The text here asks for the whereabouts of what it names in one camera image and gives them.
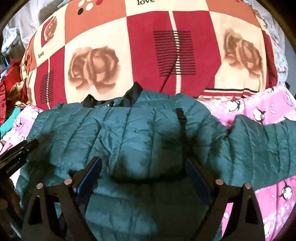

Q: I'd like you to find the teal quilted puffer jacket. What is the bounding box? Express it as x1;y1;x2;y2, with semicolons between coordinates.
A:
14;81;296;241

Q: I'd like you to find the teal green garment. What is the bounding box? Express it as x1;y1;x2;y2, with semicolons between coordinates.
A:
0;108;21;138

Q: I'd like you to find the pink penguin bed sheet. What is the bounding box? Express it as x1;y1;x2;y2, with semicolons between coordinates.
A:
0;84;296;241

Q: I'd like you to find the rose patterned checkered quilt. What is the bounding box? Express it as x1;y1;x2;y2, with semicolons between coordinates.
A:
22;0;278;109

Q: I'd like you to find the red clothing pile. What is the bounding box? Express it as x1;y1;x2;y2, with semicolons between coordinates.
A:
1;59;28;125

